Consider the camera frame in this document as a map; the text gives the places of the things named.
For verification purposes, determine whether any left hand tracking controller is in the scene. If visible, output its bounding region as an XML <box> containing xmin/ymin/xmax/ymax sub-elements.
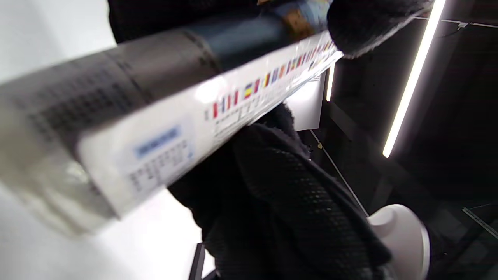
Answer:
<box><xmin>368</xmin><ymin>204</ymin><xmax>430</xmax><ymax>280</ymax></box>

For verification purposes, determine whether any white ceiling strip light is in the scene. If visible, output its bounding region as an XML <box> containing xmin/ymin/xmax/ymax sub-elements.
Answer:
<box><xmin>382</xmin><ymin>0</ymin><xmax>447</xmax><ymax>158</ymax></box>
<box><xmin>326</xmin><ymin>63</ymin><xmax>335</xmax><ymax>102</ymax></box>

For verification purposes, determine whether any colourful world map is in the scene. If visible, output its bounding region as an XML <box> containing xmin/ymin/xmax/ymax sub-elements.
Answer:
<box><xmin>0</xmin><ymin>0</ymin><xmax>345</xmax><ymax>238</ymax></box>

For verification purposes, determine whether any person's left hand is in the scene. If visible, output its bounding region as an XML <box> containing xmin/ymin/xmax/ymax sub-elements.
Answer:
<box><xmin>107</xmin><ymin>0</ymin><xmax>434</xmax><ymax>280</ymax></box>

